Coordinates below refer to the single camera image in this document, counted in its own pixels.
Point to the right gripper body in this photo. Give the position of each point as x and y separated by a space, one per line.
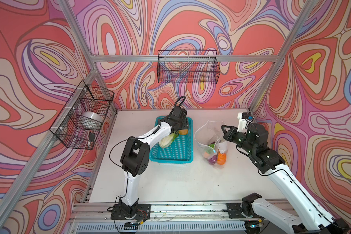
239 138

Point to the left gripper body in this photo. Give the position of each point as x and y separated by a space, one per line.
183 125

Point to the brown potato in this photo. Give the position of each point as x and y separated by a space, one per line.
183 132

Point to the green lettuce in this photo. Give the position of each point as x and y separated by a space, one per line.
168 140

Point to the orange pumpkin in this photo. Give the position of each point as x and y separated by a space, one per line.
221 158

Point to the clear zip top bag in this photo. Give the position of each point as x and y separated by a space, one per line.
211 132

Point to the purple onion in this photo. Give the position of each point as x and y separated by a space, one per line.
213 160

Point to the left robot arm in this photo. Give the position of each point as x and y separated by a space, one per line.
136 153

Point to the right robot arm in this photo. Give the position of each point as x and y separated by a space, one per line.
310 218

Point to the white roll in basket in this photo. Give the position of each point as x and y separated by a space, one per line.
91 120

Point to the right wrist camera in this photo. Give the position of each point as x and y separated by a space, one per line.
244 119

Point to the black wire basket back wall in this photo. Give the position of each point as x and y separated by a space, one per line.
188 66

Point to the black wire basket wall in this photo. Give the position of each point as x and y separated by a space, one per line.
68 128
188 66

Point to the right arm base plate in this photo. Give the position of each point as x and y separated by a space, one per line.
241 210

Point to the black wire basket left wall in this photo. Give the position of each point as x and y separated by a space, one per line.
68 128

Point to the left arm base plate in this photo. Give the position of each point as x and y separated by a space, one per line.
123 212

